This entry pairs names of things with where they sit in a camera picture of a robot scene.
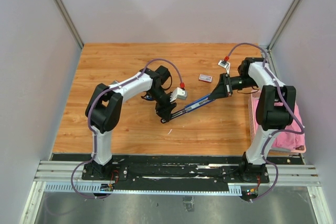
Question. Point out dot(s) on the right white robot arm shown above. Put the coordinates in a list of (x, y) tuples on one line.
[(275, 111)]

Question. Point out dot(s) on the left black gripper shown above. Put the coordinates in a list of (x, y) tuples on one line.
[(164, 110)]

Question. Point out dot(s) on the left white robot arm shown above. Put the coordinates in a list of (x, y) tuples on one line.
[(104, 108)]

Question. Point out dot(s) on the pink cloth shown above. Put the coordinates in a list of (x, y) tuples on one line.
[(289, 140)]

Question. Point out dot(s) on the grey cable duct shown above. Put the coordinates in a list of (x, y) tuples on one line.
[(99, 188)]

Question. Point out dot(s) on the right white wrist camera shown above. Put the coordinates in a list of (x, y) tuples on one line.
[(225, 64)]

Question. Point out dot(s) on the blue stapler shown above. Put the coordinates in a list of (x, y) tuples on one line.
[(189, 108)]

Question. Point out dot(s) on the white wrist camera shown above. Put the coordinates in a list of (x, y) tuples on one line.
[(225, 64), (178, 93)]

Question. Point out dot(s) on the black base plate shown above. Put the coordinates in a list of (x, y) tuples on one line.
[(170, 172)]

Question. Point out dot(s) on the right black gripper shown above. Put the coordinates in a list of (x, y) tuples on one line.
[(223, 88)]

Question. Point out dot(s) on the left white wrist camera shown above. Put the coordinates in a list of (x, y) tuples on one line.
[(178, 93)]

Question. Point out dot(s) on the red staple box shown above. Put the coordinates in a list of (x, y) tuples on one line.
[(205, 78)]

